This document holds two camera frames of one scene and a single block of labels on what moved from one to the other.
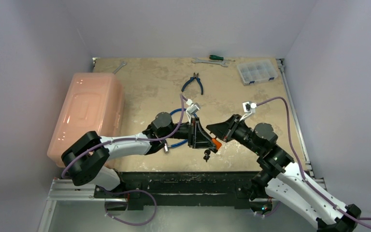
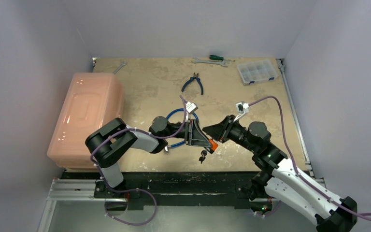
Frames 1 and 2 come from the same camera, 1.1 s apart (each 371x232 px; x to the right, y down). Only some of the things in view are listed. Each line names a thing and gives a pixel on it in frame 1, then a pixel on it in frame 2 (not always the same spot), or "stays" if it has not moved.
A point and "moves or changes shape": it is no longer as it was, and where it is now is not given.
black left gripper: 197,137 stays
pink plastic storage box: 95,103 stays
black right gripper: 232,127 stays
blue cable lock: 166,146 stays
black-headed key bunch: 207,152 moves or changes shape
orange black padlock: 218,144 moves or changes shape
